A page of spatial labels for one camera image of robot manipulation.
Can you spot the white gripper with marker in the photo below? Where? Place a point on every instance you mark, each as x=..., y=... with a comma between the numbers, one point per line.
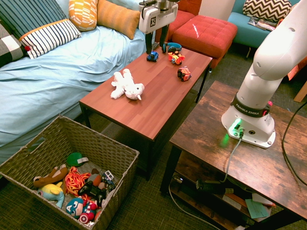
x=154, y=16

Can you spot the white stuffed toy animal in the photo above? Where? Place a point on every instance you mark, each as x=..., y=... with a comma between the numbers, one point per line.
x=127, y=86

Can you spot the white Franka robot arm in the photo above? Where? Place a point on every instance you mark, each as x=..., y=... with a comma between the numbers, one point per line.
x=268, y=60

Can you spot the blue toy car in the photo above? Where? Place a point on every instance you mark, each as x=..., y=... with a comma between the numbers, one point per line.
x=152, y=56

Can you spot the red and yellow toy vehicle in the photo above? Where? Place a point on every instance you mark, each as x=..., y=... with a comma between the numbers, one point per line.
x=176, y=58

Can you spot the red and black toy truck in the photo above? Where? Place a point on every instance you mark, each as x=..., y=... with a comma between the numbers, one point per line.
x=184, y=73

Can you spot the green round toy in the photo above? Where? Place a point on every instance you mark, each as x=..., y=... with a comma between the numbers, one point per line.
x=74, y=159

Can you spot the small blue robot toy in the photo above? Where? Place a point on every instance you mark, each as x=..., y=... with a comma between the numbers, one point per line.
x=108, y=179

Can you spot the woven wicker basket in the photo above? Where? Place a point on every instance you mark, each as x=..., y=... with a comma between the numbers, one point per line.
x=72, y=165

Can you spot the yellow blue plush toy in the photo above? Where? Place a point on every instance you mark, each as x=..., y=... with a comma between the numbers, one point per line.
x=52, y=192

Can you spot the Captain America plush toy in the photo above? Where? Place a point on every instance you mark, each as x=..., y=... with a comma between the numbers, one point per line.
x=80, y=209

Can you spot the blue headphones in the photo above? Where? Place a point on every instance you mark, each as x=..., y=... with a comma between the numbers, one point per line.
x=173, y=48

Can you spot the red armchair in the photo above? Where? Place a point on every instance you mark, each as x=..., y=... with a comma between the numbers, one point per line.
x=185, y=14

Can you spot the orange striped rectangular pillow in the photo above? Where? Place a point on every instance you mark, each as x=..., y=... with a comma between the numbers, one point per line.
x=118, y=18

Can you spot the red tufted ottoman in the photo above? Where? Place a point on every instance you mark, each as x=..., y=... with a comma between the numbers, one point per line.
x=204, y=36

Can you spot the red-brown wooden coffee table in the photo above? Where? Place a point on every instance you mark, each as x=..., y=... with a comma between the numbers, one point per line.
x=153, y=91

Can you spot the orange white patterned pillow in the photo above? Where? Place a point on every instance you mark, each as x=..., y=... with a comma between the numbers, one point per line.
x=82, y=14

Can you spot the teal sofa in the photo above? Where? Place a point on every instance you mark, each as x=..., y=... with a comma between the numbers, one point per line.
x=251, y=28

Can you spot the white navy striped pillow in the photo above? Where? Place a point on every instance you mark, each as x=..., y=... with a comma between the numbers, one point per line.
x=50, y=38

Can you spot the magazines on teal sofa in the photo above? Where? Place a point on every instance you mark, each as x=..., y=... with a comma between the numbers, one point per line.
x=262, y=24

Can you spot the light blue covered sofa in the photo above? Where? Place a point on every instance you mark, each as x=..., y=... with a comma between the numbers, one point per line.
x=55, y=79

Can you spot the black white chevron pillow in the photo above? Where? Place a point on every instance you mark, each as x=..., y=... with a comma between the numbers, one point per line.
x=266, y=9

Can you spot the dark blue striped cushion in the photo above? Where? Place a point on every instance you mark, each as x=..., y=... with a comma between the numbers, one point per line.
x=28, y=14

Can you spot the rustic dark wood table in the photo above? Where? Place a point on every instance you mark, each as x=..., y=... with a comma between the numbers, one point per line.
x=247, y=148

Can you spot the black white checked pillow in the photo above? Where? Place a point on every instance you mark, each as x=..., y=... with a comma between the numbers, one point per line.
x=9, y=48

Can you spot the orange flame pattern plush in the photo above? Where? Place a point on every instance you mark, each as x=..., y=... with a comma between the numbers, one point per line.
x=74, y=180

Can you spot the black game controller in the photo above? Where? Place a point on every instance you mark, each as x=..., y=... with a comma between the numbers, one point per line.
x=92, y=190

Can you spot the brown plush animal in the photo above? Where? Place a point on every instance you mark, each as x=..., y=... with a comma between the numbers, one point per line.
x=51, y=177

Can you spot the teal paper booklet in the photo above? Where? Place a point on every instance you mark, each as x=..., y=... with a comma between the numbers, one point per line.
x=256, y=208

